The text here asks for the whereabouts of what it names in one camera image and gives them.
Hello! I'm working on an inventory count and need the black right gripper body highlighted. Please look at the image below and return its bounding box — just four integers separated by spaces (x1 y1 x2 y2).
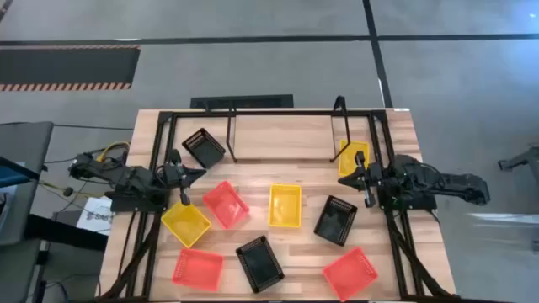
355 151 382 208

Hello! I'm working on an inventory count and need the white printed paper sheet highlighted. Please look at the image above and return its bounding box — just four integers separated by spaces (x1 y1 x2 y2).
75 195 115 236

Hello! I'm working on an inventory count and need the grey desk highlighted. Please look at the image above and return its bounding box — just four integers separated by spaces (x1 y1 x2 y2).
0 120 55 247

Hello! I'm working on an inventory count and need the black-framed wooden shelf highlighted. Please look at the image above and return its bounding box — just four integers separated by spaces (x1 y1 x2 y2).
225 95 353 164

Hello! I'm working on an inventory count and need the yellow slotted plastic basket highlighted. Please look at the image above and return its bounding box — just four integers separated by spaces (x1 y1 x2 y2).
268 183 303 229
160 200 213 249
338 139 371 178

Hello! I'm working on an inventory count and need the black aluminium table frame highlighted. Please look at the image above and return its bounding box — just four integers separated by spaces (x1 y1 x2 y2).
99 108 458 303

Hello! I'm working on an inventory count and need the yellow cable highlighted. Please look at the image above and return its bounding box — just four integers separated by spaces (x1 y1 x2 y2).
95 141 131 163

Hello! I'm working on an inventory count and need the black perforated floor grate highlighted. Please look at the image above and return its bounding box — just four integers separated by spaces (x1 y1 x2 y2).
189 93 295 109

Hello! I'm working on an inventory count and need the blue flat object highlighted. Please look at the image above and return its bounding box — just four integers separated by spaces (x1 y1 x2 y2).
0 162 27 189

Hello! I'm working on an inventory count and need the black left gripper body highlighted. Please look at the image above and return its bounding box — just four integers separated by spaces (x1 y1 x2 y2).
162 149 191 207

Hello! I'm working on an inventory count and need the black hazard-striped floor mat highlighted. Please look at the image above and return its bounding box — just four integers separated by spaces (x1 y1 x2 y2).
0 45 142 93

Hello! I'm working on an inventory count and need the red slotted plastic basket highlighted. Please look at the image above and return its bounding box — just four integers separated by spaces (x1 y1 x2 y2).
201 180 250 231
323 247 380 303
171 247 224 293

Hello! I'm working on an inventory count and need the black slotted plastic basket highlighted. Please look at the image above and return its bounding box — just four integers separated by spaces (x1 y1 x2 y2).
234 234 286 295
181 127 227 170
312 194 359 247

